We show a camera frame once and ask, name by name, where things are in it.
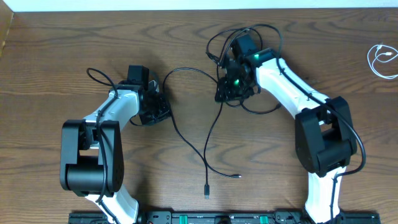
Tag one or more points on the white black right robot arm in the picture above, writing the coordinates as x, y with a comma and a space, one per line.
325, 138

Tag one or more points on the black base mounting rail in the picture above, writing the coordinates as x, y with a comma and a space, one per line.
280, 216

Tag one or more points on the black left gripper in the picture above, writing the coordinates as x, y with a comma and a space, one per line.
163, 98

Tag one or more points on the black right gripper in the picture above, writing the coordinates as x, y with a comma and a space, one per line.
227, 94

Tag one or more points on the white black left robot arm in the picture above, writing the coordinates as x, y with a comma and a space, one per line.
91, 158

